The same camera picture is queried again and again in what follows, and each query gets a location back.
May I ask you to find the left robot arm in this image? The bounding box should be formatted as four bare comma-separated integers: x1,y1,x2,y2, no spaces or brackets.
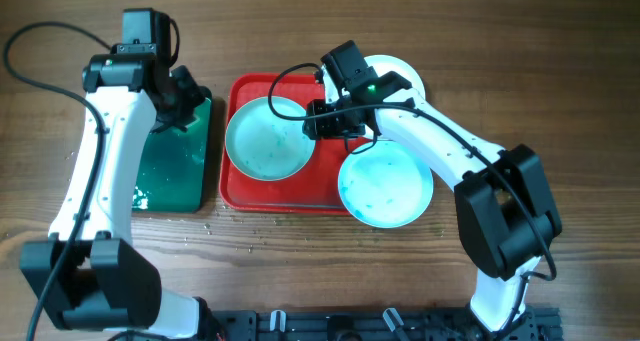
20,8,226,340

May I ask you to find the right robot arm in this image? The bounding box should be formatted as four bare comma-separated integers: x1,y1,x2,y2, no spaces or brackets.
304,40,562,337

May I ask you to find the red plastic tray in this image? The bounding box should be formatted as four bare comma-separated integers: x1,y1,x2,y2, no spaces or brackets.
218,73,349,215

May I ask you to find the white plate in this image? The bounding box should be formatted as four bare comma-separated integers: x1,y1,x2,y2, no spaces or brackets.
365,55,426,98

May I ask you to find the black tub with green water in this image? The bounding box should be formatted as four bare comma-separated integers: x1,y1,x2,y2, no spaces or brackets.
132,87,212,213

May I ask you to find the lower right cyan plate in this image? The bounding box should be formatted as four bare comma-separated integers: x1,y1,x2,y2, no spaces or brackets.
337,141,434,229

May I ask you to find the cyan plate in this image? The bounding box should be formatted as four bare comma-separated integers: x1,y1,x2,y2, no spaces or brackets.
225,96,315,181
337,141,434,229

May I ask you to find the left cyan plate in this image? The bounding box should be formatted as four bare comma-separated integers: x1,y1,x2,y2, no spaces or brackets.
225,96,315,181

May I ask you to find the right black cable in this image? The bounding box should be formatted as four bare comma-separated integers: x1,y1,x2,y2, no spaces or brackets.
267,62,558,332

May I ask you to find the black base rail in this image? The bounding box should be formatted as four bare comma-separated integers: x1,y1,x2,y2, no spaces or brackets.
199,307,564,341

